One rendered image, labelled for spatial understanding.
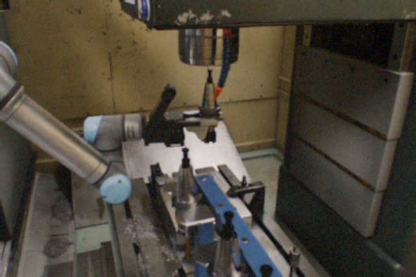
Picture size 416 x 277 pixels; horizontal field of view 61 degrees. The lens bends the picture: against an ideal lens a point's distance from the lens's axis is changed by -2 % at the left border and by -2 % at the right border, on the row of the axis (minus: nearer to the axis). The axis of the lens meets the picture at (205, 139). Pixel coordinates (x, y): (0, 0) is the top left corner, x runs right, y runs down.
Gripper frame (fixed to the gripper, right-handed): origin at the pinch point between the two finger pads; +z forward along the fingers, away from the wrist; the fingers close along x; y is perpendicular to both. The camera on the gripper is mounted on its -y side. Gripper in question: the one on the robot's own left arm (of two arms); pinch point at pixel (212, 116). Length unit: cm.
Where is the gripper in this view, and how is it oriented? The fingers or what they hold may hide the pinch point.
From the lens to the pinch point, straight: 101.6
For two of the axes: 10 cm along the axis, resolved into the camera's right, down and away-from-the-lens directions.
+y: 0.1, 9.2, 3.9
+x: 1.3, 3.9, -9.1
